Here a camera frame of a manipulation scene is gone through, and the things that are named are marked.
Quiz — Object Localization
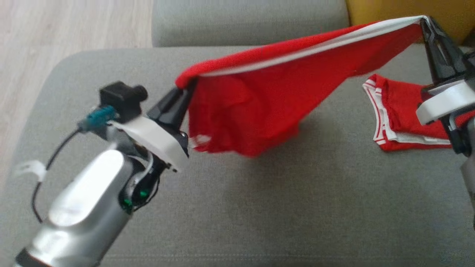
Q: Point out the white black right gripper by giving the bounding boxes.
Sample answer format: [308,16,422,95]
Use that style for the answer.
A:
[416,16,475,125]

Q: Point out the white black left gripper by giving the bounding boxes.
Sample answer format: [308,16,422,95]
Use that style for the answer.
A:
[108,81,197,173]

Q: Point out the red garment striped white trim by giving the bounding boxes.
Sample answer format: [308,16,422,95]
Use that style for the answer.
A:
[362,73,475,152]

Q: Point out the red garment white band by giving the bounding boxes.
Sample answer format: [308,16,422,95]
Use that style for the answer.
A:
[175,15,427,158]

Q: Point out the yellow sofa cushion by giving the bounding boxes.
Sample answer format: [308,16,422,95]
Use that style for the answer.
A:
[345,0,475,45]

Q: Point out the grey sofa back cushion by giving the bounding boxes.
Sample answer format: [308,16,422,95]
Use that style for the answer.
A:
[151,0,351,47]

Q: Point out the grey sofa seat cushion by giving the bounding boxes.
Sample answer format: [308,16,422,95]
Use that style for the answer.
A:
[0,44,475,267]

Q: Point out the teal left cable connector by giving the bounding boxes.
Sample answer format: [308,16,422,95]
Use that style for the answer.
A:
[78,106,117,132]

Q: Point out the white cable clip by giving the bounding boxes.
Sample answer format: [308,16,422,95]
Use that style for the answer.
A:
[15,160,47,182]

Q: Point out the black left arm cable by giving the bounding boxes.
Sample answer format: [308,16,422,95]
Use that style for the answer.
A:
[32,128,80,223]

